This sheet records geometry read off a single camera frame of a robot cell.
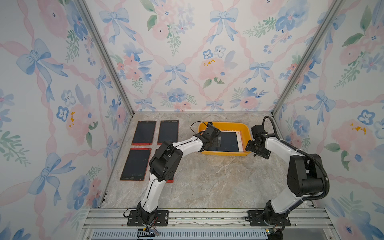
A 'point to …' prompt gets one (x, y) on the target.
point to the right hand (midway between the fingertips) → (254, 145)
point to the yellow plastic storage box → (229, 126)
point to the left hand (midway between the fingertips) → (214, 139)
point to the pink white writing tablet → (228, 141)
